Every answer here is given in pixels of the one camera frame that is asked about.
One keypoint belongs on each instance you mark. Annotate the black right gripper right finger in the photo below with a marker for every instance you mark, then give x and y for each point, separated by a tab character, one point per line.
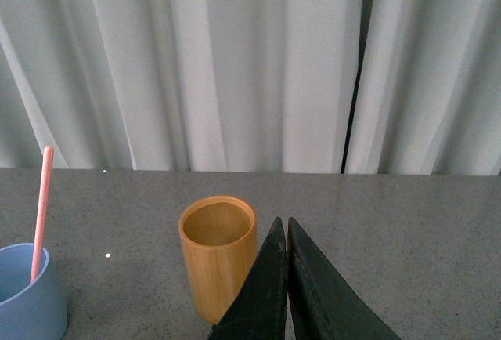
323	305

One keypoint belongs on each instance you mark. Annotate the white pleated curtain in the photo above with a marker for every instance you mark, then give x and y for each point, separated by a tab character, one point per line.
311	86

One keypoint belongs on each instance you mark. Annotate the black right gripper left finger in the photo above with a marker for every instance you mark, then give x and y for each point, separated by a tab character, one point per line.
259	311

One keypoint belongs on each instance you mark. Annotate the pink chopstick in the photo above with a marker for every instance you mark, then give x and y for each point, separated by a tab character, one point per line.
43	200

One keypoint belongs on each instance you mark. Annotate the wooden cylindrical chopstick holder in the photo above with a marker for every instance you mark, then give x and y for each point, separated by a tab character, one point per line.
219	243

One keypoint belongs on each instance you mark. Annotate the blue plastic cup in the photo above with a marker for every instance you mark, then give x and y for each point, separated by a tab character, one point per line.
30	310

